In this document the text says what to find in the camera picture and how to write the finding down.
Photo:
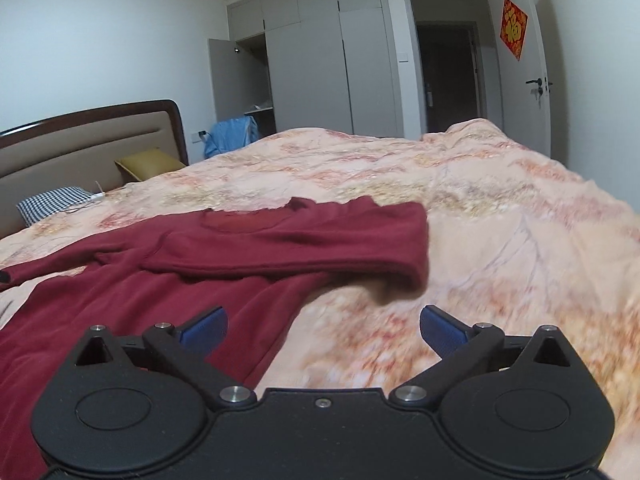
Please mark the white wall socket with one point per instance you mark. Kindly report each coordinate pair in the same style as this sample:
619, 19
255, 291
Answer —
200, 135

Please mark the white room door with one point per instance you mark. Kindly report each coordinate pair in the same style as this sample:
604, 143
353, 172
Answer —
520, 120

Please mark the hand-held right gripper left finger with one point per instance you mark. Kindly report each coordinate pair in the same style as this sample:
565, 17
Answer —
205, 329

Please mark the grey wardrobe door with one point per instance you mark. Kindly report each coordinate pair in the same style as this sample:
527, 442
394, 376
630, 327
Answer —
222, 80

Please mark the checkered pillow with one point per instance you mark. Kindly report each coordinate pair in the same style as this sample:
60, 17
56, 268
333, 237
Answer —
50, 202

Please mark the beige bed headboard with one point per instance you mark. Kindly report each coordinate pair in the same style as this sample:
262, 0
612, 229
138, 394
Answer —
75, 150

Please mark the yellow pillow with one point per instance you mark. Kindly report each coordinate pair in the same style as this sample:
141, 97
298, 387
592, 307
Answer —
150, 165

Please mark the floral peach blanket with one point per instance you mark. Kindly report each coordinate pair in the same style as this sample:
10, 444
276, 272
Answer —
500, 220

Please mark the dark red sweater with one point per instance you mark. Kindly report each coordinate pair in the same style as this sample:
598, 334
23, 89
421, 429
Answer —
150, 285

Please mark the blue garment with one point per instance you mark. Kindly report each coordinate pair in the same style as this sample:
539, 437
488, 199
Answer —
230, 135

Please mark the red wall poster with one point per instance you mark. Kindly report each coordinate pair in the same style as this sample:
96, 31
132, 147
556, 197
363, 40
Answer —
514, 27

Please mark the grey wardrobe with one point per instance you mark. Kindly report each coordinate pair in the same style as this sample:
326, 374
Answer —
310, 70

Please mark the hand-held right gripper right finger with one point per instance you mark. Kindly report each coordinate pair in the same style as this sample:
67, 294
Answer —
442, 330

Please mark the dark hallway door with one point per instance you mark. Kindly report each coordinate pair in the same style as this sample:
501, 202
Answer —
445, 85

